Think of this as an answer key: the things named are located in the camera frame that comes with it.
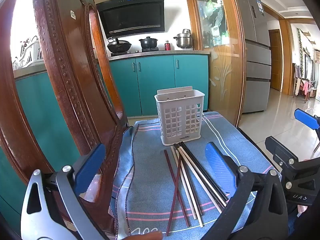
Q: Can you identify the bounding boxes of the distant chairs with clothes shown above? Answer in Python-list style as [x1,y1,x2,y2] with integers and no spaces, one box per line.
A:
[293,64,318,103]

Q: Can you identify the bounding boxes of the beige chopstick pair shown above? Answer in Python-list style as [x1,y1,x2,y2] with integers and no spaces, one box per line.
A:
[174,144,227,207]

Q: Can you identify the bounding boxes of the black lidded pot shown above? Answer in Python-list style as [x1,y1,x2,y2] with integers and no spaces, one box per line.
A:
[139,36,159,49]

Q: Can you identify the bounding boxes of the dark red chopstick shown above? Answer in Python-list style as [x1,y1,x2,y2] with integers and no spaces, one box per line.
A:
[164,150,191,227]
[166,154,182,236]

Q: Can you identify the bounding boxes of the black wok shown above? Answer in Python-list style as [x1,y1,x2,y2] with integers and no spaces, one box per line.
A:
[107,38,132,54]

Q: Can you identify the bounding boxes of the black range hood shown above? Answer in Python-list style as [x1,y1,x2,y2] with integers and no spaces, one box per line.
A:
[96,0,165,39]

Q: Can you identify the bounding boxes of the brown interior door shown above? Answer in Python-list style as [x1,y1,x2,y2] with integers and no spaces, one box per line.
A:
[268,29,283,92]

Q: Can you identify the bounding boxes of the blue striped cloth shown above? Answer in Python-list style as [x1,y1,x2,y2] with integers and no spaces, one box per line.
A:
[110,111,275,240]

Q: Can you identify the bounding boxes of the wood framed glass door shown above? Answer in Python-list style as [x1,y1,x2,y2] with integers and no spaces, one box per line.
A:
[187,0,247,128]

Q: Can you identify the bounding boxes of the black chopstick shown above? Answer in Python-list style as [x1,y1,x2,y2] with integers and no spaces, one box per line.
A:
[180,141,229,201]

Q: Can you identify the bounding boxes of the silver refrigerator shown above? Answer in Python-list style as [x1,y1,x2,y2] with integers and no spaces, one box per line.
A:
[230,0,273,114]

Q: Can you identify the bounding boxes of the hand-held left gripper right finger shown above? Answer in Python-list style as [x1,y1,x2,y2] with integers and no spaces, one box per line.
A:
[205,142,288,240]

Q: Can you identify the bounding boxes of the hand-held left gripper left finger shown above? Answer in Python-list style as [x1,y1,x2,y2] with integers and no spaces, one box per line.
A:
[21,144,107,240]

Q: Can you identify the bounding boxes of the person's left hand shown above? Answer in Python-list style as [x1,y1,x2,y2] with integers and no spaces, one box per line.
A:
[129,231,163,240]

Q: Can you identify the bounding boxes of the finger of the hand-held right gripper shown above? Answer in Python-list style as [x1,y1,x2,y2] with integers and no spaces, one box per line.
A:
[294,109,320,130]
[265,136,303,172]

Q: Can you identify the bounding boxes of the white dish rack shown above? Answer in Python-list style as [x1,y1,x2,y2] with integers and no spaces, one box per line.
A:
[12,35,43,71]

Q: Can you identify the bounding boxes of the teal lower kitchen cabinets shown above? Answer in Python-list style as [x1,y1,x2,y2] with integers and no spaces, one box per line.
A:
[96,54,209,117]

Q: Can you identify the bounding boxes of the stainless steel pot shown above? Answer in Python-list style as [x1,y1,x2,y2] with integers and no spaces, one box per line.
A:
[173,29,194,48]

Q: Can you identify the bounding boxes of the white plastic utensil basket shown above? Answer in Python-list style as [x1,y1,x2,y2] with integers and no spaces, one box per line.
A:
[154,87,202,146]

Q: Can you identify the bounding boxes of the carved wooden chair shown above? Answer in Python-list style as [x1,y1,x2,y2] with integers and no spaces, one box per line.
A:
[0,0,132,238]

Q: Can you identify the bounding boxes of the gas stove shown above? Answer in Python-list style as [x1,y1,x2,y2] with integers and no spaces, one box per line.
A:
[110,47,160,56]

